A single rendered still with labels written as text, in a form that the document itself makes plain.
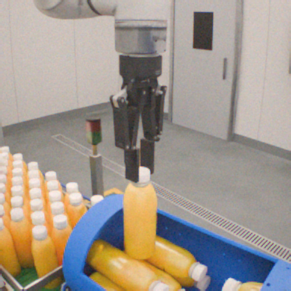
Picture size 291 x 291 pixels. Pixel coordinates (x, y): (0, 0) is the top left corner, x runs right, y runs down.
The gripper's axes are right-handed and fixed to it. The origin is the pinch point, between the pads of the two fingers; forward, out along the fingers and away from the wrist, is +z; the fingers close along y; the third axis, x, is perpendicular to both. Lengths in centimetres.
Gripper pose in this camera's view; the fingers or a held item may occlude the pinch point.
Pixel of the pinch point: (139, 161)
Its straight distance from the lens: 60.3
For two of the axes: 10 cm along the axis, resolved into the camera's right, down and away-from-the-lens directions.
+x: -7.6, -2.6, 5.9
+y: 6.4, -3.0, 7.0
